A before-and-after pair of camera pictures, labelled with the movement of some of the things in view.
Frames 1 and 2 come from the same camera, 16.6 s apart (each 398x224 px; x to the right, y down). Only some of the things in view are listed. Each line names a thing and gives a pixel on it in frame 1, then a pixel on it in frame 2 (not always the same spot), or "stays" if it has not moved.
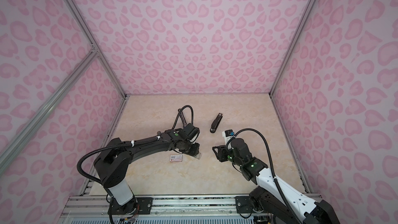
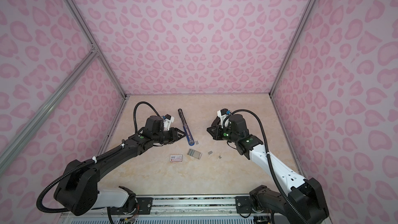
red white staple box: x=175 y=158 stays
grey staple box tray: x=198 y=155 stays
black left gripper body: x=193 y=149 to x=170 y=136
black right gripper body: x=223 y=153 to x=224 y=134
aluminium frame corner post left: x=82 y=22 stays
